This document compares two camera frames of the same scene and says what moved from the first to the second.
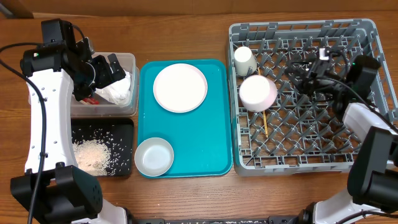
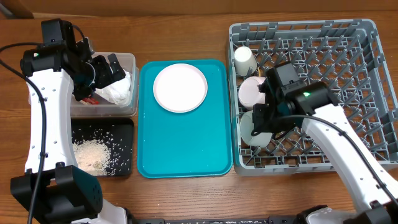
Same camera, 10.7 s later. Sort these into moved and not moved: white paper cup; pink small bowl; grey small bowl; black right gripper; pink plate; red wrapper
Moved: black right gripper; grey small bowl
Not moved: pink small bowl; red wrapper; pink plate; white paper cup
